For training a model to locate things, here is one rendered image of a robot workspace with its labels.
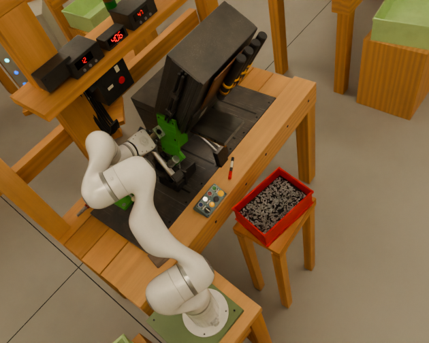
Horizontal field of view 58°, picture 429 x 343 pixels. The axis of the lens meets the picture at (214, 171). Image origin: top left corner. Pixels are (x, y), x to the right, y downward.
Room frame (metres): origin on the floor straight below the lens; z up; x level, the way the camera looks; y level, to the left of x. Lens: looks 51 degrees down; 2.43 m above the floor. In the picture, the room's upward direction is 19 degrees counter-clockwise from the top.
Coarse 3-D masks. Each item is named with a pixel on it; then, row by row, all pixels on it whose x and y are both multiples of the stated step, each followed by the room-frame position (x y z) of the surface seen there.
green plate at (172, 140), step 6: (162, 114) 1.32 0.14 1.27; (162, 120) 1.31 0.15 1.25; (174, 120) 1.26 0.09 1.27; (162, 126) 1.31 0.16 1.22; (168, 126) 1.28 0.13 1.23; (174, 126) 1.25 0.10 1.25; (168, 132) 1.28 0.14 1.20; (174, 132) 1.25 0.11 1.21; (180, 132) 1.27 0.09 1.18; (162, 138) 1.31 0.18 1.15; (168, 138) 1.28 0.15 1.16; (174, 138) 1.25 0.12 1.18; (180, 138) 1.26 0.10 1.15; (186, 138) 1.28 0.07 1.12; (162, 144) 1.31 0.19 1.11; (168, 144) 1.28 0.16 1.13; (174, 144) 1.25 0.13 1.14; (180, 144) 1.26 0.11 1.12; (168, 150) 1.28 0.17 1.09; (174, 150) 1.25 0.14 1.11
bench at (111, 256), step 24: (264, 72) 1.83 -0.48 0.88; (312, 120) 1.56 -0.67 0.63; (312, 144) 1.56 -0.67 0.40; (312, 168) 1.56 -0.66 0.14; (72, 216) 1.26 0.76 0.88; (72, 240) 1.11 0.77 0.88; (96, 240) 1.07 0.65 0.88; (120, 240) 1.02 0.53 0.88; (96, 264) 0.94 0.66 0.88; (120, 264) 0.90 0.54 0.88
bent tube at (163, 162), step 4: (160, 128) 1.32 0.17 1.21; (156, 132) 1.29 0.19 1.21; (160, 132) 1.31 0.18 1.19; (152, 136) 1.31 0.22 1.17; (156, 136) 1.30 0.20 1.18; (160, 136) 1.28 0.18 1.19; (152, 152) 1.32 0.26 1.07; (156, 152) 1.31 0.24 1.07; (156, 156) 1.30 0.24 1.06; (160, 156) 1.30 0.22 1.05; (160, 160) 1.28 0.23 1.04; (164, 160) 1.28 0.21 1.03; (160, 164) 1.27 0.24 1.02; (164, 164) 1.26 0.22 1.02; (164, 168) 1.25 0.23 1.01; (168, 168) 1.24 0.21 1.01; (168, 172) 1.23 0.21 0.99; (172, 172) 1.22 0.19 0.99
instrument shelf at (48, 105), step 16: (160, 0) 1.77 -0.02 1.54; (176, 0) 1.72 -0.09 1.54; (160, 16) 1.65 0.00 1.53; (96, 32) 1.68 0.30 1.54; (128, 32) 1.59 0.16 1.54; (144, 32) 1.58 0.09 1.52; (128, 48) 1.51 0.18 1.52; (96, 64) 1.44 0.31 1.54; (112, 64) 1.45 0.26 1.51; (80, 80) 1.37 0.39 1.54; (96, 80) 1.39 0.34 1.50; (16, 96) 1.41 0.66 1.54; (32, 96) 1.37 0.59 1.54; (48, 96) 1.33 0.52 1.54; (64, 96) 1.30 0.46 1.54; (32, 112) 1.32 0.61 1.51; (48, 112) 1.24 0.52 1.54
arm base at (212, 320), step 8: (216, 296) 0.61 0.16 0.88; (216, 304) 0.55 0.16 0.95; (224, 304) 0.57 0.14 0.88; (208, 312) 0.51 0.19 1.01; (216, 312) 0.53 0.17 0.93; (224, 312) 0.54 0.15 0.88; (184, 320) 0.56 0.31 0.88; (192, 320) 0.52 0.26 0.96; (200, 320) 0.50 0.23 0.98; (208, 320) 0.51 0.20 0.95; (216, 320) 0.51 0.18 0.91; (224, 320) 0.51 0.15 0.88; (192, 328) 0.52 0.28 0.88; (200, 328) 0.51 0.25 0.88; (208, 328) 0.50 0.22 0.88; (216, 328) 0.49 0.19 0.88; (200, 336) 0.48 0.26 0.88; (208, 336) 0.47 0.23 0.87
